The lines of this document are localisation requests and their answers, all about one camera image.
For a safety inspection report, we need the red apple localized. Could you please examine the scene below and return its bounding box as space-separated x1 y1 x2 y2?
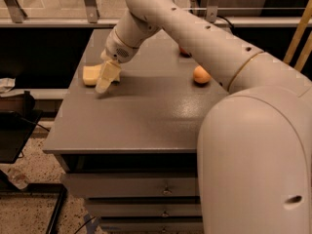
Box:
178 46 191 58

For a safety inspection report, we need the black cable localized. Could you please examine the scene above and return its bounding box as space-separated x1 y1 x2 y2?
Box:
216 15 236 30

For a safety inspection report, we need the orange fruit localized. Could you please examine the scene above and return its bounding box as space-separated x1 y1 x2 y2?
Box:
193 65 212 84

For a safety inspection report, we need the black stand left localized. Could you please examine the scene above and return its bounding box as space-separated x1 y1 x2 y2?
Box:
0 91 67 234

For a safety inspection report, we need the yellow sponge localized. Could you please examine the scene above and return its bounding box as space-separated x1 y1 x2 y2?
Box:
83 64 102 86

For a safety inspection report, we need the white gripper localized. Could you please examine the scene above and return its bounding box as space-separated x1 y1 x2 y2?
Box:
96 29 138 94

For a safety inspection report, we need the grey drawer cabinet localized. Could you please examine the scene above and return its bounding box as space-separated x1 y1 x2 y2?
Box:
44 31 227 234

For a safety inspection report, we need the metal glass railing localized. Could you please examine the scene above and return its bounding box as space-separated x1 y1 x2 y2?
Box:
0 0 308 27

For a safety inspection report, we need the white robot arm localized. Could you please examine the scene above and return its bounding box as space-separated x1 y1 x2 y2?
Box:
96 0 312 234

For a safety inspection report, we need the crumpled white paper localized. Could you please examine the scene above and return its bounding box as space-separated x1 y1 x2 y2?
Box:
0 78 16 94

